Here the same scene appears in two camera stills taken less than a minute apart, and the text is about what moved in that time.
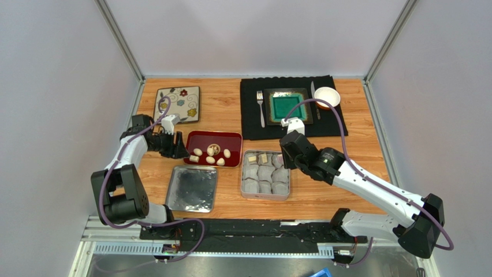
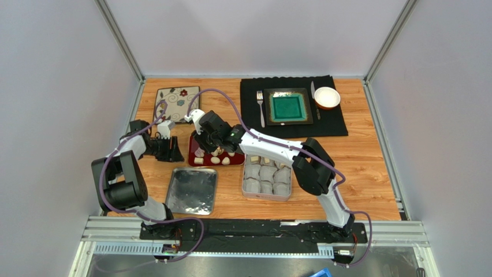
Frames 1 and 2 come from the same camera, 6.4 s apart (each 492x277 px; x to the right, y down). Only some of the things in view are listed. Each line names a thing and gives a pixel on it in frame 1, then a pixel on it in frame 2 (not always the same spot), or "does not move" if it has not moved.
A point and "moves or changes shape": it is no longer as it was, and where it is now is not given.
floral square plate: x=185 y=103 does not move
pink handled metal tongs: x=280 y=158 moves or changes shape
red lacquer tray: x=222 y=149 does not move
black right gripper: x=289 y=149 → x=207 y=142
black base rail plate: x=254 y=236 does not move
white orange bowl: x=328 y=94 does not move
